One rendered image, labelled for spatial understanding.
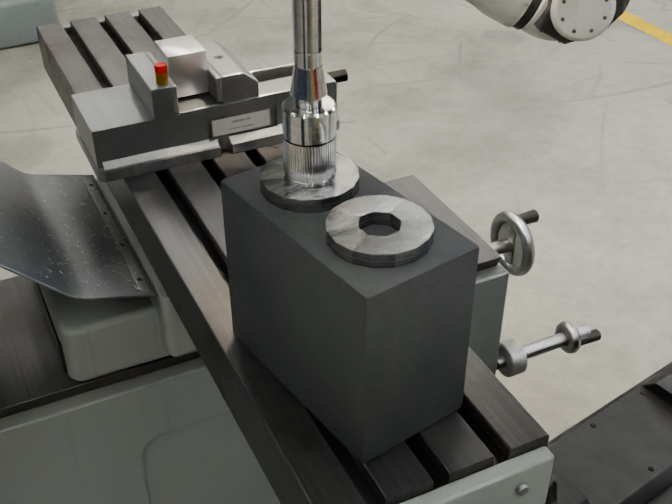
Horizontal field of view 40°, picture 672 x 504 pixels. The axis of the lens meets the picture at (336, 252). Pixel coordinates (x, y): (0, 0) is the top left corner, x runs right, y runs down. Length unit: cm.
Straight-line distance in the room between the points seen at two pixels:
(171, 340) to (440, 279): 52
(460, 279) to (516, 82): 298
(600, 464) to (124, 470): 65
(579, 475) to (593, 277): 141
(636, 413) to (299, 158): 77
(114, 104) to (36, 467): 49
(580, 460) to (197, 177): 64
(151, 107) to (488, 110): 237
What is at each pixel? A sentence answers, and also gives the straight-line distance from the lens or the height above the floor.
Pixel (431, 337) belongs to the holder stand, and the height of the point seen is 104.
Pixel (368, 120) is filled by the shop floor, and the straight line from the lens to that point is 337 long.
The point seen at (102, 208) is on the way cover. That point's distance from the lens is 132.
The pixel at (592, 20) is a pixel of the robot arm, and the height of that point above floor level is 114.
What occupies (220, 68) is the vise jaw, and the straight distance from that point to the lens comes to 126.
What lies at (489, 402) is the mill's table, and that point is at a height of 93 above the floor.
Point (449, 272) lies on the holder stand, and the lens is 76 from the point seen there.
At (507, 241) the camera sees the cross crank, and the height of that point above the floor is 64.
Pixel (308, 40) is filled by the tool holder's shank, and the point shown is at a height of 126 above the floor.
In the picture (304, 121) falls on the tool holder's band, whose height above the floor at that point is 119.
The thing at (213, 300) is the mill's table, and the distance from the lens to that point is 101.
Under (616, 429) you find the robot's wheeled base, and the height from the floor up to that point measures 59.
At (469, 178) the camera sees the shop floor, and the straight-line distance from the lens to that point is 305.
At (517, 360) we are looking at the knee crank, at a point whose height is 52.
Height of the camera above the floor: 155
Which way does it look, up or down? 35 degrees down
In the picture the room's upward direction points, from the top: straight up
